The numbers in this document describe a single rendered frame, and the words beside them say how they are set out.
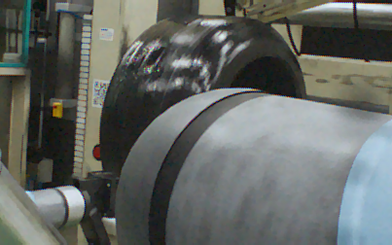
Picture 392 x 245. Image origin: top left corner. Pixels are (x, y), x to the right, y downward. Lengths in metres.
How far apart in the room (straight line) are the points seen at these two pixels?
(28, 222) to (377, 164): 0.73
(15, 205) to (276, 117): 0.66
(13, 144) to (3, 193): 0.90
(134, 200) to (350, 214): 0.12
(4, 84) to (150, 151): 1.45
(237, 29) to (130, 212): 1.09
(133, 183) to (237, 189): 0.07
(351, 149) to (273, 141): 0.03
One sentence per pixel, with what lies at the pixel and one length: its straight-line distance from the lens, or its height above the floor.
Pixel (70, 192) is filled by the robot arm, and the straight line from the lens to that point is 1.15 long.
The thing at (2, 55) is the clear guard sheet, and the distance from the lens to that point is 1.69.
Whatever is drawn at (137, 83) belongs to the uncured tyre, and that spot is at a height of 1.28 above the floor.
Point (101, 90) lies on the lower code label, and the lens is 1.64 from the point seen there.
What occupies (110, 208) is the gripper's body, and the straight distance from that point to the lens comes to 1.21.
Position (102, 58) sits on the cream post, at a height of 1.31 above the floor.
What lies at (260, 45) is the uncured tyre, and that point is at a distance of 1.39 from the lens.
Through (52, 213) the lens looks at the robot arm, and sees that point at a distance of 1.11.
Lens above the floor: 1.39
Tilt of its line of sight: 7 degrees down
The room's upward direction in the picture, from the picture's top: 5 degrees clockwise
